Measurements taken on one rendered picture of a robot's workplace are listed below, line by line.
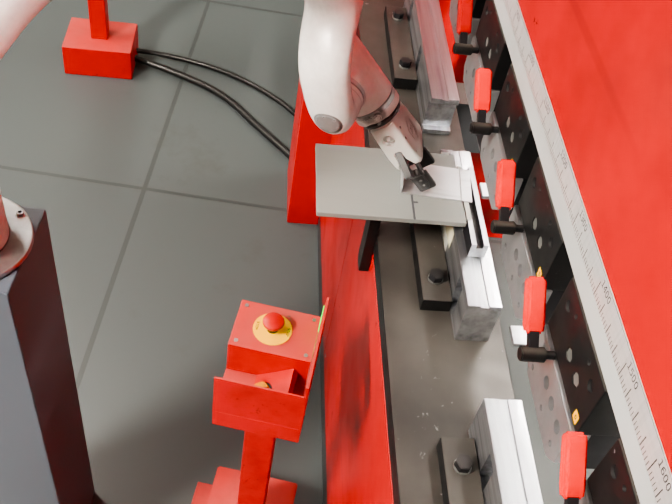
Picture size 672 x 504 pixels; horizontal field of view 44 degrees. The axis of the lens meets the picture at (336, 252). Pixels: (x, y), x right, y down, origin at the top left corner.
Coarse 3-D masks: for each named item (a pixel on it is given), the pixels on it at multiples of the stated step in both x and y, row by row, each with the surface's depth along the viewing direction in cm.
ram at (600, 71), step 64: (576, 0) 97; (640, 0) 81; (576, 64) 95; (640, 64) 80; (576, 128) 94; (640, 128) 79; (640, 192) 78; (576, 256) 92; (640, 256) 77; (640, 320) 76; (640, 448) 75
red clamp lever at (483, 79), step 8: (480, 72) 121; (488, 72) 121; (480, 80) 121; (488, 80) 121; (480, 88) 121; (488, 88) 121; (480, 96) 121; (488, 96) 121; (480, 104) 121; (488, 104) 121; (480, 112) 121; (480, 120) 121; (472, 128) 121; (480, 128) 121; (488, 128) 121; (496, 128) 121
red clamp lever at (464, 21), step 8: (464, 0) 134; (472, 0) 135; (464, 8) 134; (472, 8) 135; (464, 16) 134; (464, 24) 134; (464, 32) 134; (464, 40) 134; (456, 48) 134; (464, 48) 134; (472, 48) 134
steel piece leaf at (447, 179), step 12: (432, 168) 153; (444, 168) 153; (456, 168) 154; (408, 180) 150; (444, 180) 151; (456, 180) 152; (408, 192) 148; (420, 192) 148; (432, 192) 149; (444, 192) 149; (456, 192) 149
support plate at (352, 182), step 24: (336, 168) 150; (360, 168) 151; (384, 168) 151; (336, 192) 146; (360, 192) 146; (384, 192) 147; (336, 216) 142; (360, 216) 143; (384, 216) 143; (408, 216) 144; (432, 216) 145; (456, 216) 146
